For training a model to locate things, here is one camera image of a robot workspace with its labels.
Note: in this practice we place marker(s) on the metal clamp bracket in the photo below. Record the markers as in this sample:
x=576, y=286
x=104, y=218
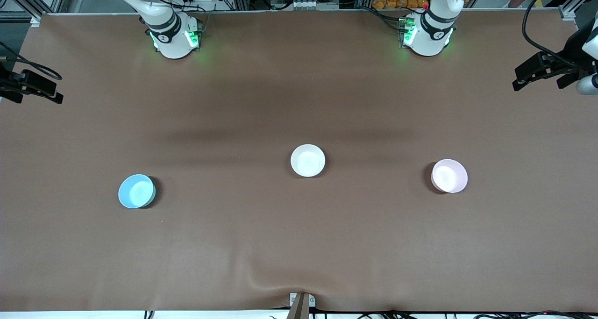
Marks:
x=301, y=307

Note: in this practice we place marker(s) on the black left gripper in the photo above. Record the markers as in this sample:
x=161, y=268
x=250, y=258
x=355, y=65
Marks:
x=566, y=66

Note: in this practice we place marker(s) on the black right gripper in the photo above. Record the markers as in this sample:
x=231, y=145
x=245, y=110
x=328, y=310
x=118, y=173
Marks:
x=8, y=83

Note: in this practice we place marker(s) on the blue bowl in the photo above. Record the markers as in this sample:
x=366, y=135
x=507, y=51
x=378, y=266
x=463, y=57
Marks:
x=136, y=191

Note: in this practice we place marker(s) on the brown table mat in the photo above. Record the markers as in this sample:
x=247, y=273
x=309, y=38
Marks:
x=280, y=244

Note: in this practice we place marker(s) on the pink bowl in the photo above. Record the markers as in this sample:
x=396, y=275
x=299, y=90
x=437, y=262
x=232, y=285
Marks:
x=449, y=176

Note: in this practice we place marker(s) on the white power strip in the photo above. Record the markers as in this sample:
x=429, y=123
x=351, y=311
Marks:
x=308, y=4

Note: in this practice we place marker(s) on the white bowl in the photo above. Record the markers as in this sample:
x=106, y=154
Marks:
x=308, y=160

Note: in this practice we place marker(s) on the aluminium frame post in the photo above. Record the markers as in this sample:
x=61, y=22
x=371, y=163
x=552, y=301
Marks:
x=577, y=1
x=25, y=1

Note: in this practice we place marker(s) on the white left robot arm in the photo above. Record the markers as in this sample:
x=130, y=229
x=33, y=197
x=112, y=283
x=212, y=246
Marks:
x=430, y=36

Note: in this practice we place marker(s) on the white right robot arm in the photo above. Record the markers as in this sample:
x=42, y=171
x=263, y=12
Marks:
x=173, y=43

